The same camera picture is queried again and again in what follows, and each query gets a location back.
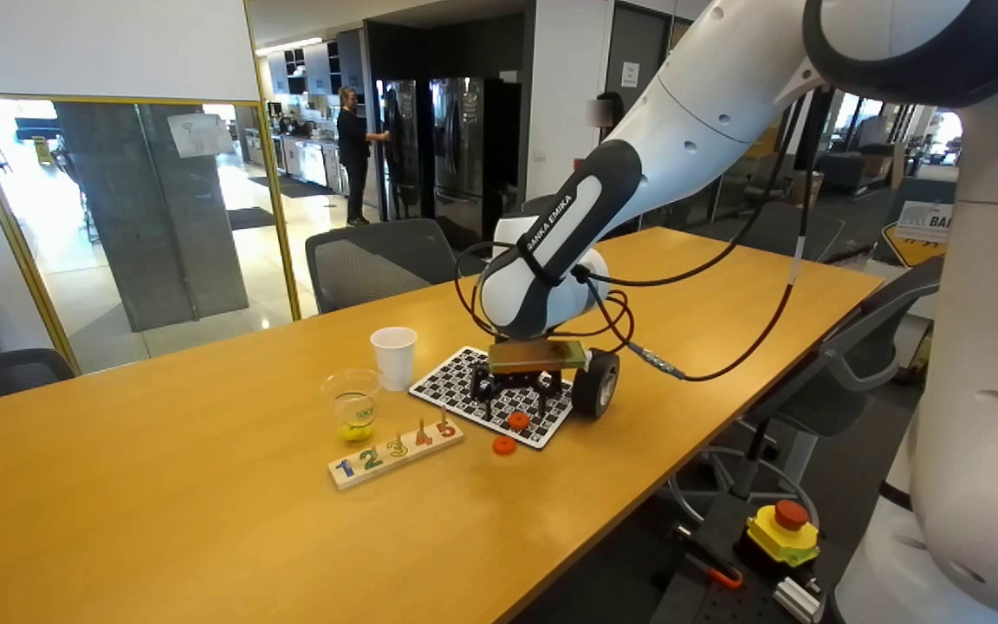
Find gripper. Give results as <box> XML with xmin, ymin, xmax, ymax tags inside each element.
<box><xmin>470</xmin><ymin>364</ymin><xmax>566</xmax><ymax>422</ymax></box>

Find checkerboard calibration board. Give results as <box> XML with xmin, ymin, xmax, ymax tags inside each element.
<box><xmin>409</xmin><ymin>346</ymin><xmax>576</xmax><ymax>450</ymax></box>

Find black wheel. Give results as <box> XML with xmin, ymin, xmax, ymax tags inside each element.
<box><xmin>572</xmin><ymin>350</ymin><xmax>620</xmax><ymax>420</ymax></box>

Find white paper cup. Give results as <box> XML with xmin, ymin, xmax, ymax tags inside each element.
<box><xmin>369</xmin><ymin>327</ymin><xmax>419</xmax><ymax>393</ymax></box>

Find wooden number peg board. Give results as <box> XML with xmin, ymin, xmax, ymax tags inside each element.
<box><xmin>327</xmin><ymin>413</ymin><xmax>466</xmax><ymax>492</ymax></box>

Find clear plastic cup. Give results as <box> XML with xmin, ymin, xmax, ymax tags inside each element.
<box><xmin>321</xmin><ymin>368</ymin><xmax>382</xmax><ymax>445</ymax></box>

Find grey mesh office chair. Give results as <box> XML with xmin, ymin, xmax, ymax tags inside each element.
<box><xmin>305</xmin><ymin>218</ymin><xmax>459</xmax><ymax>315</ymax></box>

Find row of black refrigerators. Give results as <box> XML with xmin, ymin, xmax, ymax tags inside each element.
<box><xmin>375</xmin><ymin>75</ymin><xmax>523</xmax><ymax>248</ymax></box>

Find person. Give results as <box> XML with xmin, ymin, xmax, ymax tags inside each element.
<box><xmin>588</xmin><ymin>90</ymin><xmax>630</xmax><ymax>150</ymax></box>
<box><xmin>335</xmin><ymin>85</ymin><xmax>391</xmax><ymax>228</ymax></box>

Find dark floor mat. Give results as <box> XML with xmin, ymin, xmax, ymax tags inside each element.
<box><xmin>248</xmin><ymin>175</ymin><xmax>337</xmax><ymax>199</ymax></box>
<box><xmin>227</xmin><ymin>205</ymin><xmax>277</xmax><ymax>231</ymax></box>

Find emergency stop button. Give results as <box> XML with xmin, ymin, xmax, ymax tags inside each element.
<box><xmin>744</xmin><ymin>499</ymin><xmax>822</xmax><ymax>569</ymax></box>

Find cardboard box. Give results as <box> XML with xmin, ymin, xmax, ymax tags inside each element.
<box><xmin>788</xmin><ymin>171</ymin><xmax>826</xmax><ymax>210</ymax></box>

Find kitchen cabinets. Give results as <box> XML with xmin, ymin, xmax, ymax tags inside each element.
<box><xmin>266</xmin><ymin>29</ymin><xmax>367</xmax><ymax>97</ymax></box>

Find paper sheet on glass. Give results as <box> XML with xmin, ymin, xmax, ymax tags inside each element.
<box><xmin>167</xmin><ymin>112</ymin><xmax>237</xmax><ymax>159</ymax></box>

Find yellow floor sign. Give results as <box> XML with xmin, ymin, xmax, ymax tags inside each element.
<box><xmin>878</xmin><ymin>200</ymin><xmax>956</xmax><ymax>269</ymax></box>

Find silver metal bracket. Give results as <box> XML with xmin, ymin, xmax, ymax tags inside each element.
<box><xmin>773</xmin><ymin>575</ymin><xmax>826</xmax><ymax>623</ymax></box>

